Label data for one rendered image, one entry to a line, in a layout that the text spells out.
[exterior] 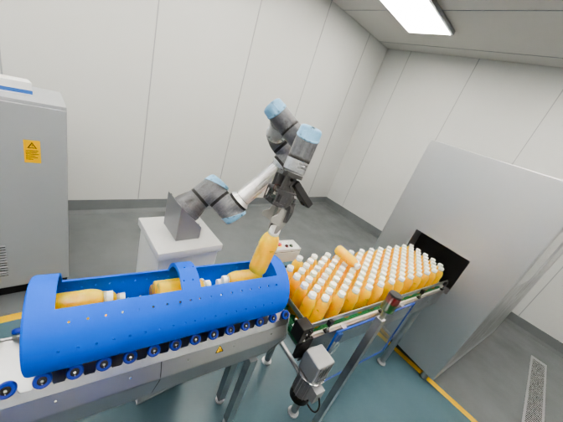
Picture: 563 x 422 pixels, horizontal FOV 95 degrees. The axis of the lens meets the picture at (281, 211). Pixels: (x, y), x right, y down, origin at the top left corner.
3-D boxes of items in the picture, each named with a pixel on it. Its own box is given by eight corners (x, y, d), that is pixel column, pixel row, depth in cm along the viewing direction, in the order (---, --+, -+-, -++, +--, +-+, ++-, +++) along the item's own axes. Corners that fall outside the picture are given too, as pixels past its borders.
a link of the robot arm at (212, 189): (193, 189, 136) (214, 173, 139) (210, 208, 137) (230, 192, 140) (192, 186, 124) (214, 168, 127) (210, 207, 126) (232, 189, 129)
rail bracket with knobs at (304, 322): (286, 331, 129) (293, 316, 125) (297, 327, 133) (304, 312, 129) (297, 347, 122) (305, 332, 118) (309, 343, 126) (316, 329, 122)
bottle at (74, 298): (33, 320, 77) (109, 306, 88) (35, 295, 78) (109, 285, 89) (37, 318, 82) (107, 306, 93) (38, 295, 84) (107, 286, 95)
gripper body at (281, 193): (261, 198, 87) (275, 165, 84) (281, 203, 92) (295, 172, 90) (272, 207, 81) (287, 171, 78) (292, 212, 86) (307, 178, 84)
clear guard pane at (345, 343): (305, 389, 151) (337, 331, 133) (382, 349, 198) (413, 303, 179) (306, 390, 151) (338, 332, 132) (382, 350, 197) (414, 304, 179)
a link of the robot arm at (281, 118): (276, 121, 134) (284, 89, 86) (290, 138, 136) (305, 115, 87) (259, 136, 134) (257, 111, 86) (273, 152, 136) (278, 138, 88)
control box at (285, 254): (263, 254, 166) (268, 240, 162) (288, 251, 178) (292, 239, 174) (271, 264, 159) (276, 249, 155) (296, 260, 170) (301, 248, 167)
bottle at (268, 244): (245, 263, 99) (261, 223, 91) (261, 263, 103) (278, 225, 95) (251, 277, 94) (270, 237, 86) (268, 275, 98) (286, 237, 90)
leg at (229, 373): (214, 397, 175) (235, 332, 151) (221, 393, 178) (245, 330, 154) (216, 405, 171) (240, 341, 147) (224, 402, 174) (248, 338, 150)
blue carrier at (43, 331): (39, 316, 92) (33, 255, 80) (252, 282, 144) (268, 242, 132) (24, 399, 73) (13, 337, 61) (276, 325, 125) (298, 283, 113)
